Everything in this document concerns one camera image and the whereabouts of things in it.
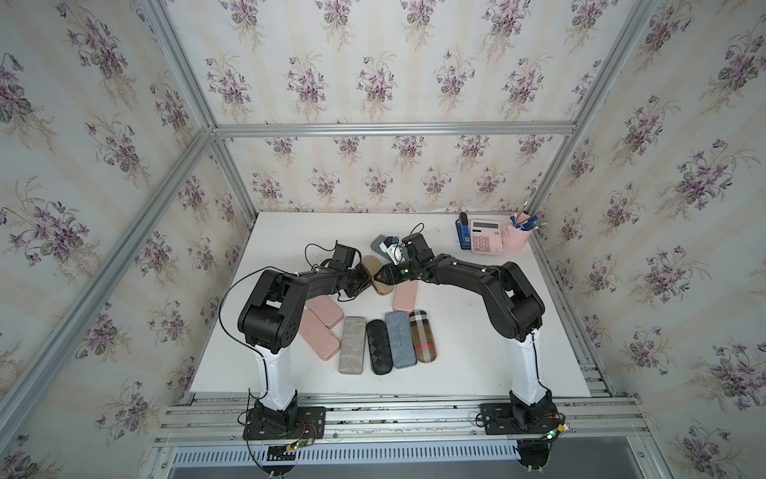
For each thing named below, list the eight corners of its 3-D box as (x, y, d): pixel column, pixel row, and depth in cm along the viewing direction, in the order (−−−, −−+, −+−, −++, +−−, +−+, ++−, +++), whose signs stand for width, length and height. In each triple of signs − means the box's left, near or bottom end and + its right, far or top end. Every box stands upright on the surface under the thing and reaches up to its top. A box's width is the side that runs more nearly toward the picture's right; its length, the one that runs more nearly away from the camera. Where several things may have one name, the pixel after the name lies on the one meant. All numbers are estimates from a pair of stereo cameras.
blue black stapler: (460, 249, 112) (463, 241, 108) (454, 220, 122) (456, 211, 118) (471, 250, 112) (474, 241, 108) (464, 220, 122) (466, 212, 118)
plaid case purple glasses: (417, 364, 84) (418, 360, 82) (408, 315, 94) (409, 310, 91) (436, 361, 85) (438, 357, 82) (425, 313, 94) (426, 308, 92)
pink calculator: (472, 254, 111) (475, 247, 107) (465, 226, 120) (467, 218, 117) (506, 255, 111) (510, 247, 107) (496, 226, 120) (500, 218, 117)
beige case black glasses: (371, 376, 82) (371, 373, 79) (365, 325, 92) (364, 320, 89) (394, 373, 83) (394, 369, 80) (385, 322, 92) (385, 317, 90)
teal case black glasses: (395, 369, 83) (395, 366, 81) (385, 316, 93) (385, 312, 91) (417, 365, 84) (418, 361, 81) (405, 313, 94) (405, 309, 92)
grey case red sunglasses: (339, 374, 82) (338, 371, 80) (344, 319, 92) (343, 315, 90) (364, 374, 82) (363, 371, 80) (366, 319, 92) (366, 315, 90)
